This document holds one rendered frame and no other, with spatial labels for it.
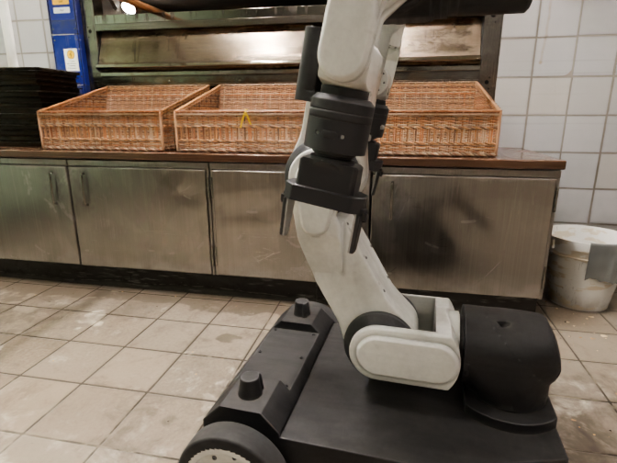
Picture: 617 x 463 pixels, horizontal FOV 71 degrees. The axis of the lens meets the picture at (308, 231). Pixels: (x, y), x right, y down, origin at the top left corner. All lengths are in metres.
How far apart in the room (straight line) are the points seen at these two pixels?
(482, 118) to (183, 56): 1.40
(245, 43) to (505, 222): 1.38
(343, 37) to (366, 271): 0.45
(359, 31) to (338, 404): 0.67
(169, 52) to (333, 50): 1.82
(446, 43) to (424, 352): 1.50
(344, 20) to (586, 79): 1.70
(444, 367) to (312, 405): 0.27
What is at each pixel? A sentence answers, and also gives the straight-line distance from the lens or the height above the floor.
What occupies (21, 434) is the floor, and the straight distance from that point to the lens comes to 1.30.
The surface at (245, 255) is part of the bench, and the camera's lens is 1.70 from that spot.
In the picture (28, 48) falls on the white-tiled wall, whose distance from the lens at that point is 2.80.
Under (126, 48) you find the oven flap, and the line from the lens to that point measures 2.47.
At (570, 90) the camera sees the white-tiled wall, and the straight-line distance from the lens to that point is 2.17.
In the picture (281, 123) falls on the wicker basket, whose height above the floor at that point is 0.69.
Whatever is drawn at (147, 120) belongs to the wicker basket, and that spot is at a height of 0.70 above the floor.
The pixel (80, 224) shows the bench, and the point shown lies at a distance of 2.02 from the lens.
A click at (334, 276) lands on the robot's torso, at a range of 0.86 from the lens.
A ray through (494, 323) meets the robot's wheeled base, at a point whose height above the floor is 0.35.
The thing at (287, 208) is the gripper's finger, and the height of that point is 0.59.
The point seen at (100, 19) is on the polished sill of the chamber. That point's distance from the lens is 2.55.
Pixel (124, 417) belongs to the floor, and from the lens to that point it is 1.25.
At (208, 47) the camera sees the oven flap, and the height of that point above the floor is 1.02.
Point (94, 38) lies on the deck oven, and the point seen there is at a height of 1.08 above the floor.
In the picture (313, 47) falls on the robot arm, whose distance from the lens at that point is 0.62.
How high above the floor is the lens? 0.72
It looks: 15 degrees down
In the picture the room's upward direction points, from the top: straight up
